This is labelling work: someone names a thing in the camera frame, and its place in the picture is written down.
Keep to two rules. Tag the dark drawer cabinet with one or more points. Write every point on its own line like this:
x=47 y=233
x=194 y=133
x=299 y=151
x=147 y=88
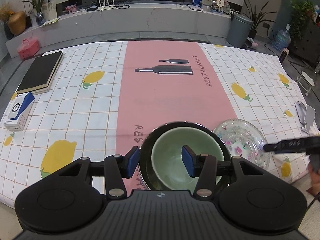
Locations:
x=308 y=42

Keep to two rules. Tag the grey-green trash can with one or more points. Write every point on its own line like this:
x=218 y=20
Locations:
x=238 y=31

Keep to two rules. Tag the small black box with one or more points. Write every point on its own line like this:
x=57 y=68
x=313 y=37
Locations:
x=92 y=8

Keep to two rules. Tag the display glass plate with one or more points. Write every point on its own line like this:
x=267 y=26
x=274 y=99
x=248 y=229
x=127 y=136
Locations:
x=227 y=7

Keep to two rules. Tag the black notebook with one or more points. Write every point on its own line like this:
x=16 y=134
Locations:
x=40 y=71

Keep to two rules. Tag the green bowl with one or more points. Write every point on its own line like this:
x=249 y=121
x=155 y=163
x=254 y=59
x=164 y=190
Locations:
x=170 y=155

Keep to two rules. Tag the pink photo card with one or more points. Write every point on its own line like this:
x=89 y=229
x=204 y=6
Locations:
x=70 y=9

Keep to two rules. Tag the white wheeled stool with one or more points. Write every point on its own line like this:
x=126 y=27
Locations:
x=308 y=80

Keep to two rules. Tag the white router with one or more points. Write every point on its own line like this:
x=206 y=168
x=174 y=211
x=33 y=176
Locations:
x=106 y=3

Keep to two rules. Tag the pink slippers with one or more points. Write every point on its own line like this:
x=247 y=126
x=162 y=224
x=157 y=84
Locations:
x=252 y=42

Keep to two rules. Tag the clear glass plate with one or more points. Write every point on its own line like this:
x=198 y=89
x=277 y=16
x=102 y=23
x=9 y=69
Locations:
x=265 y=163
x=240 y=142

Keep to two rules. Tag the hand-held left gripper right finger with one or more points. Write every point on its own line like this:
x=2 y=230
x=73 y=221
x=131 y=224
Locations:
x=188 y=160

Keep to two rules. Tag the tall potted plant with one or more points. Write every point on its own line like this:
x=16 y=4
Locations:
x=253 y=32

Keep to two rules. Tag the white and blue box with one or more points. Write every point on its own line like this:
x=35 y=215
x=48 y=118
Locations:
x=21 y=110

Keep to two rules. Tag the gold vase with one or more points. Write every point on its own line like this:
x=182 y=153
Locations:
x=17 y=23

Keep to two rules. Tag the round white hand fan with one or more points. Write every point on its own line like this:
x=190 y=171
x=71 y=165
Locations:
x=219 y=1

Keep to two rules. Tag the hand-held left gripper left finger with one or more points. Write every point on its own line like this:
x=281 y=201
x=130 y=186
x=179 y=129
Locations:
x=133 y=161

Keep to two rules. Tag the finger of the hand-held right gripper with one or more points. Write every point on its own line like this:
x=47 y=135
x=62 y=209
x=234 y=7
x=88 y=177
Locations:
x=290 y=145

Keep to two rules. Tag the green ivy plant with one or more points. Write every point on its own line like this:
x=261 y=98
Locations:
x=301 y=15

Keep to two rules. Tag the white picture card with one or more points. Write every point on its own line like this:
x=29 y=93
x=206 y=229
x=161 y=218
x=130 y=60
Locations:
x=49 y=10

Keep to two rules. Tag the pink carry case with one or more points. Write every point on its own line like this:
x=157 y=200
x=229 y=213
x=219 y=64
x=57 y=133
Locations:
x=28 y=50

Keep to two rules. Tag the blue water jug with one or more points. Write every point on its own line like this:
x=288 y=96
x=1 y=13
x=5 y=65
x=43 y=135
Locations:
x=282 y=40

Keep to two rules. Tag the small pink heater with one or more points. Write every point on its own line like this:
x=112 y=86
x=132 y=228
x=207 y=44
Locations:
x=284 y=55

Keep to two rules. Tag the green plant in blue vase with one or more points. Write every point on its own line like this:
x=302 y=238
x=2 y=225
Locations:
x=40 y=18

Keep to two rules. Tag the white low media cabinet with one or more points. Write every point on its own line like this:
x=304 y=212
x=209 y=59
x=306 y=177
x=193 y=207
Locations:
x=150 y=22

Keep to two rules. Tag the loose papers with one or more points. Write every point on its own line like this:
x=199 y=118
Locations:
x=51 y=21

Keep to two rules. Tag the white phone stand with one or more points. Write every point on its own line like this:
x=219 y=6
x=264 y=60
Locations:
x=308 y=116

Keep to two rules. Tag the dried flower bunch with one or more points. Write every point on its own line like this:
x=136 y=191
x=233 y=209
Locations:
x=5 y=12

